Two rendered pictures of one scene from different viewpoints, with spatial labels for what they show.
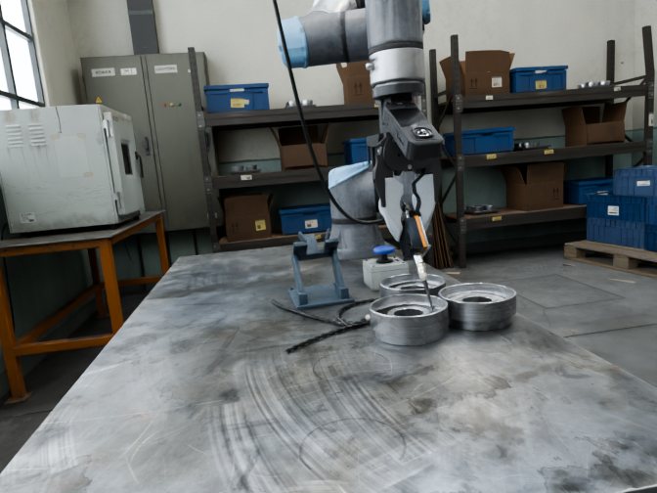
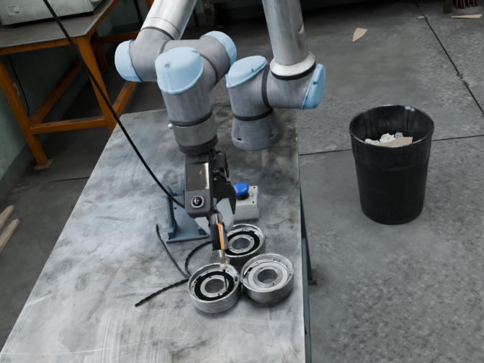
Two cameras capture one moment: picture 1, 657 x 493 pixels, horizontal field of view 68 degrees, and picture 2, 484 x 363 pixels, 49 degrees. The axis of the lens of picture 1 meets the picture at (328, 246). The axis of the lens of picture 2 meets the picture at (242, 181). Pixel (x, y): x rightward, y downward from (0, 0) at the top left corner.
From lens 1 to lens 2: 0.71 m
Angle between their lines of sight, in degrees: 31
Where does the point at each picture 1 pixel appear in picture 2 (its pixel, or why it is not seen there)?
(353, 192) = (244, 96)
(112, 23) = not seen: outside the picture
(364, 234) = (257, 129)
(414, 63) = (198, 135)
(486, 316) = (261, 298)
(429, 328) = (217, 307)
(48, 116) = not seen: outside the picture
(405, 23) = (185, 111)
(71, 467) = not seen: outside the picture
